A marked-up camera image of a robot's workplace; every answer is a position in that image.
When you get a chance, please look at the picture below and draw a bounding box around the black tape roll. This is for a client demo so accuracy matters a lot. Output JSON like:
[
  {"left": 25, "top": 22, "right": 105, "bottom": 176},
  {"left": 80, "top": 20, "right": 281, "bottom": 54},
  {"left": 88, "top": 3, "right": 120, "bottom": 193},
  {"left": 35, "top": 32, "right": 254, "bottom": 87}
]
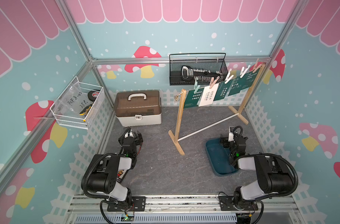
[{"left": 87, "top": 90, "right": 100, "bottom": 102}]

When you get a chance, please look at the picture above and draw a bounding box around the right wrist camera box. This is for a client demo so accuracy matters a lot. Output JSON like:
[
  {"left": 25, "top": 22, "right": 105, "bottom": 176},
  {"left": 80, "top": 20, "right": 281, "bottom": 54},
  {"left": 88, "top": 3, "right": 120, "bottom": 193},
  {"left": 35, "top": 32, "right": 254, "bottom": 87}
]
[{"left": 228, "top": 127, "right": 234, "bottom": 142}]

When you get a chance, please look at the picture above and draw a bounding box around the black mesh wall basket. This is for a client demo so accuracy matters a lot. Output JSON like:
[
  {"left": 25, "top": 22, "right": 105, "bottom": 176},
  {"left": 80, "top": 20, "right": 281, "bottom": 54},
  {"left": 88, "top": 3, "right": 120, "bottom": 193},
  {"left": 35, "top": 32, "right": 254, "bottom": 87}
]
[{"left": 169, "top": 53, "right": 228, "bottom": 86}]

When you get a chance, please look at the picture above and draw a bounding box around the yellow handled tool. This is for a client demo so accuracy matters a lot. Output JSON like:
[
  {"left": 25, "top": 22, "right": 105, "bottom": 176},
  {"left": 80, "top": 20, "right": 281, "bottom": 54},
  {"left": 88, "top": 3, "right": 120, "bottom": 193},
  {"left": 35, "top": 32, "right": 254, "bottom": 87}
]
[{"left": 79, "top": 104, "right": 92, "bottom": 116}]

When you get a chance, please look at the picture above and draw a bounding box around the white postcard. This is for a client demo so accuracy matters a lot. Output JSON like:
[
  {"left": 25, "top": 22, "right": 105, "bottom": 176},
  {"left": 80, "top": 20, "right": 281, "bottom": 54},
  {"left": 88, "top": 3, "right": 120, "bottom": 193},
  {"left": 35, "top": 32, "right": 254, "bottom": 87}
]
[{"left": 198, "top": 84, "right": 219, "bottom": 107}]

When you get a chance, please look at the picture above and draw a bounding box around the wooden postcard rack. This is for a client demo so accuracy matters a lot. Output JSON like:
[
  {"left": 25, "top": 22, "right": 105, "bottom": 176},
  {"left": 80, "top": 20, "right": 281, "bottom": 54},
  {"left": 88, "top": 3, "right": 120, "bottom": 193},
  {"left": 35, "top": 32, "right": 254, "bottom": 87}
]
[{"left": 168, "top": 63, "right": 266, "bottom": 156}]

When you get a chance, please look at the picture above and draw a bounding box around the pink clothespin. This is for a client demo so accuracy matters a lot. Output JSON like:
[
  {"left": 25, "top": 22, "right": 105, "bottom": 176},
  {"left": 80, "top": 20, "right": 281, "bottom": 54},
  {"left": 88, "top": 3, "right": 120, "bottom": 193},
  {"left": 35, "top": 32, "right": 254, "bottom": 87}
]
[
  {"left": 251, "top": 59, "right": 263, "bottom": 72},
  {"left": 209, "top": 76, "right": 220, "bottom": 89}
]

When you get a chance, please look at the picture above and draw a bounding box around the white clothespin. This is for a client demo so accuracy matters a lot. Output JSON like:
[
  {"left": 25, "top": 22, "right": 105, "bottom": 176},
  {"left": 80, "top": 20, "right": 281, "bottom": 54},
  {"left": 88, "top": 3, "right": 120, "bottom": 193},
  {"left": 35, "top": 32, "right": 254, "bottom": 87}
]
[
  {"left": 225, "top": 69, "right": 234, "bottom": 84},
  {"left": 240, "top": 65, "right": 251, "bottom": 78}
]

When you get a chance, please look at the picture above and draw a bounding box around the teal plastic tray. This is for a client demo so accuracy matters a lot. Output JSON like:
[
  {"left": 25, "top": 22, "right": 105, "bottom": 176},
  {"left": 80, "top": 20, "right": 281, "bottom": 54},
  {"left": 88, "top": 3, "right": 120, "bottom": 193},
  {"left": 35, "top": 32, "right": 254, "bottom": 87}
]
[{"left": 205, "top": 139, "right": 238, "bottom": 177}]

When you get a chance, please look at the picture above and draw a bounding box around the clear wire wall basket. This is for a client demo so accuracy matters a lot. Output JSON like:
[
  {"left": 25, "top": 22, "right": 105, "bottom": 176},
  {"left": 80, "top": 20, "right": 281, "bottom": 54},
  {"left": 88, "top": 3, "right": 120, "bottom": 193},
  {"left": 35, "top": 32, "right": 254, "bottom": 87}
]
[{"left": 50, "top": 77, "right": 105, "bottom": 130}]

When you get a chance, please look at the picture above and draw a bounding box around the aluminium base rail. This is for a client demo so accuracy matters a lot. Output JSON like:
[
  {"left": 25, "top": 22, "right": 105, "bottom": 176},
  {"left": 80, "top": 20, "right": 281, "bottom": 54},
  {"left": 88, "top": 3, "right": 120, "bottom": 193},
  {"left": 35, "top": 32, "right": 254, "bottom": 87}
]
[{"left": 64, "top": 194, "right": 302, "bottom": 224}]

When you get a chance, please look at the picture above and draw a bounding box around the brown lidded storage box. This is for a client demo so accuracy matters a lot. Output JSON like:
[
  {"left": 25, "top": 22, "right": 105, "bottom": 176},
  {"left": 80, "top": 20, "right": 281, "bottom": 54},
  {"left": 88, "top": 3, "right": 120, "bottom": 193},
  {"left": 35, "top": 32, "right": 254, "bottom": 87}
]
[{"left": 114, "top": 90, "right": 162, "bottom": 127}]

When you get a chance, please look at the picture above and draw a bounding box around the clear plastic bag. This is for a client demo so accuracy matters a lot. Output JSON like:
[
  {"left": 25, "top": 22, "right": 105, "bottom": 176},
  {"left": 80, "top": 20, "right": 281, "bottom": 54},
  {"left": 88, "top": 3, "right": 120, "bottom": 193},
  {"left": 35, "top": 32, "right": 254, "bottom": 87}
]
[{"left": 62, "top": 84, "right": 91, "bottom": 114}]

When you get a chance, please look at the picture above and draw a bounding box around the mint green clothespin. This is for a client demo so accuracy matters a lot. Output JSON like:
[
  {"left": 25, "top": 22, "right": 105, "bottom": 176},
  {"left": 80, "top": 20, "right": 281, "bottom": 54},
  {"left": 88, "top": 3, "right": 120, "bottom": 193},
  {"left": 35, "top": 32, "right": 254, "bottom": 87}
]
[{"left": 194, "top": 77, "right": 200, "bottom": 94}]

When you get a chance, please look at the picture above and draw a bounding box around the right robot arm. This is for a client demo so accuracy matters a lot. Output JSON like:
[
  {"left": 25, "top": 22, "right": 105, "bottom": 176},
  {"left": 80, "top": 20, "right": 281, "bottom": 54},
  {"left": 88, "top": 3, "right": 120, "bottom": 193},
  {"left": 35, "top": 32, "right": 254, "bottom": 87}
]
[{"left": 220, "top": 126, "right": 299, "bottom": 210}]

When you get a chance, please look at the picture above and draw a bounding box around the screwdriver bit set case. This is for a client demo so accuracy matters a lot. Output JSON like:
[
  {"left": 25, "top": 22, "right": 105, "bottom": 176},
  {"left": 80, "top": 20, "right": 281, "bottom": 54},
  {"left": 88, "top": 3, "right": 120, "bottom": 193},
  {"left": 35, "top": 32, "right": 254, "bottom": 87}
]
[{"left": 117, "top": 170, "right": 128, "bottom": 183}]

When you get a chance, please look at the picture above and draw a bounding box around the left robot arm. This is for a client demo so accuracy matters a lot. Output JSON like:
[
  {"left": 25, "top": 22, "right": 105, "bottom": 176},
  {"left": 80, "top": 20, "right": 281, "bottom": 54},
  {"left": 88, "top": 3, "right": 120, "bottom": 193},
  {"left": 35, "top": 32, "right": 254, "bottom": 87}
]
[{"left": 81, "top": 127, "right": 143, "bottom": 211}]

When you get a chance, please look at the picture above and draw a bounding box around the green postcard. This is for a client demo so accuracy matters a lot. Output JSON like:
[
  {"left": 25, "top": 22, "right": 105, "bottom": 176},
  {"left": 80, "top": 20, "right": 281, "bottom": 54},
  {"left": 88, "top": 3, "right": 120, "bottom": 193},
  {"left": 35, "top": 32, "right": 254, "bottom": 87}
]
[
  {"left": 184, "top": 88, "right": 203, "bottom": 109},
  {"left": 228, "top": 76, "right": 246, "bottom": 96},
  {"left": 240, "top": 70, "right": 260, "bottom": 90},
  {"left": 214, "top": 80, "right": 233, "bottom": 101}
]

